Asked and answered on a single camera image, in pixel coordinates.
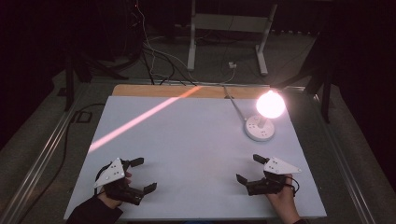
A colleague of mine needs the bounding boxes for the pale grey table cover sheet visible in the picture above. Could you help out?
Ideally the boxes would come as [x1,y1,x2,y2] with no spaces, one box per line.
[63,94,328,221]

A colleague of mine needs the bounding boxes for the white floor cable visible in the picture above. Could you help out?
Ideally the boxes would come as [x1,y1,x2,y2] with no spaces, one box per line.
[134,0,238,87]

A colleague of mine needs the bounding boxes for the aluminium rail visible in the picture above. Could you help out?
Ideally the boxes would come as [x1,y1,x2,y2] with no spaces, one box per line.
[0,83,92,224]
[311,92,378,224]

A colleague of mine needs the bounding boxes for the white round desk lamp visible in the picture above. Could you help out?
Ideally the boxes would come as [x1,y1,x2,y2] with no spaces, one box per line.
[243,90,287,143]

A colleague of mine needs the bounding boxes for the black floor cable bundle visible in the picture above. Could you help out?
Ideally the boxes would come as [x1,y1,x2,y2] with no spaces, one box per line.
[140,43,198,87]

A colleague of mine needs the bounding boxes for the person's left hand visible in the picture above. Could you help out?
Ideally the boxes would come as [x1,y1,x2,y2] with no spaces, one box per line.
[96,172,134,210]

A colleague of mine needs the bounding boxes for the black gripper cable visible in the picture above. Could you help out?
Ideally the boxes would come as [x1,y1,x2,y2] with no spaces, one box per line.
[285,175,301,198]
[93,161,114,198]

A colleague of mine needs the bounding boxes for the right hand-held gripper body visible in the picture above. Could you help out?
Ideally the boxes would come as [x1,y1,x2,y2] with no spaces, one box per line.
[245,156,303,197]

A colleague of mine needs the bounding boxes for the grey metal stand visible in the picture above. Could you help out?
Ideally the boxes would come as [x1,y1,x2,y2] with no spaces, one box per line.
[186,0,279,77]

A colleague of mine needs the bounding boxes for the grey lamp cable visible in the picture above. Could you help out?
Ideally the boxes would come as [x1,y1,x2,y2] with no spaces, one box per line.
[222,85,248,125]

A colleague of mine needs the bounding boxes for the black stand legs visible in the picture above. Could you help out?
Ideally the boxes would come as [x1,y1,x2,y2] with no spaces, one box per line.
[270,31,333,124]
[63,46,129,113]

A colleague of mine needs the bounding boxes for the person's right hand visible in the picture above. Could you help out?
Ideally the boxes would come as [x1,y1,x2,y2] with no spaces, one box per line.
[265,173,301,218]

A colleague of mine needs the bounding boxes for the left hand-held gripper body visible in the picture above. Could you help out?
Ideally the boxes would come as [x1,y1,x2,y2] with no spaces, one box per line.
[92,157,145,206]

